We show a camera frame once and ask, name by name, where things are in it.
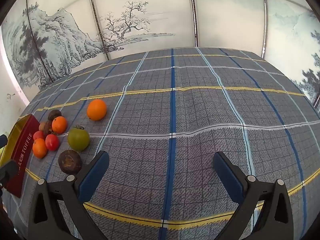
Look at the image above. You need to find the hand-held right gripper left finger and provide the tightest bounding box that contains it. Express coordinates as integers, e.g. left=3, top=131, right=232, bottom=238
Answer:
left=27, top=150, right=110, bottom=240

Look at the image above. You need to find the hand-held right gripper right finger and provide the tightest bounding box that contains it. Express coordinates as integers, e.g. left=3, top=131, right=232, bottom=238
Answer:
left=212, top=151, right=297, bottom=240

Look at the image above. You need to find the red and gold tin box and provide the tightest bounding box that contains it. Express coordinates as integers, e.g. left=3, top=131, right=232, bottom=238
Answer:
left=0, top=114, right=40, bottom=198

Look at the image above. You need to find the small orange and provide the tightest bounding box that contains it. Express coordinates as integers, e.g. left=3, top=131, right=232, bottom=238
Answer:
left=32, top=138, right=48, bottom=159
left=52, top=116, right=68, bottom=135

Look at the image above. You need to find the green tomato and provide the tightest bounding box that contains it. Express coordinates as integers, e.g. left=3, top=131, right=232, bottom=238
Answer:
left=67, top=126, right=90, bottom=152

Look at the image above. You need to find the large orange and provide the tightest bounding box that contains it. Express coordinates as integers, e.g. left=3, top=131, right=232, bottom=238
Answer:
left=87, top=99, right=107, bottom=121

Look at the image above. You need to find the grey plaid tablecloth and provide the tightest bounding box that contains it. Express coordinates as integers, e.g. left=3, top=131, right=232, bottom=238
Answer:
left=0, top=47, right=320, bottom=240

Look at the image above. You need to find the ink landscape folding screen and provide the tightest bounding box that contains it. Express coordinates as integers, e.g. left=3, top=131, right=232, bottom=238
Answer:
left=0, top=0, right=320, bottom=110

